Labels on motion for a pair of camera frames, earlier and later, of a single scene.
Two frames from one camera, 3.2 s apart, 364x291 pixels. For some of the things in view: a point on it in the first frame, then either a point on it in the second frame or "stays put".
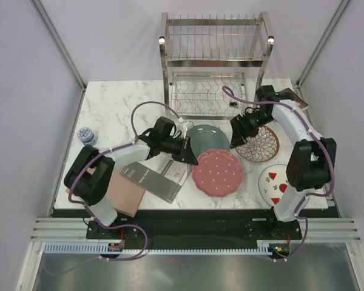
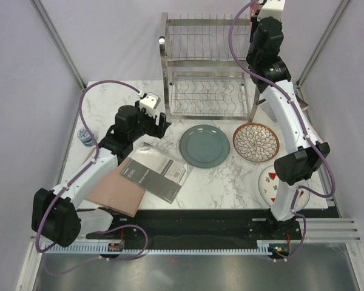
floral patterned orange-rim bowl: [260, 147] stays put
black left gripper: [185, 145] → [157, 131]
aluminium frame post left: [49, 26] stays put
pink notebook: [125, 194] stays put
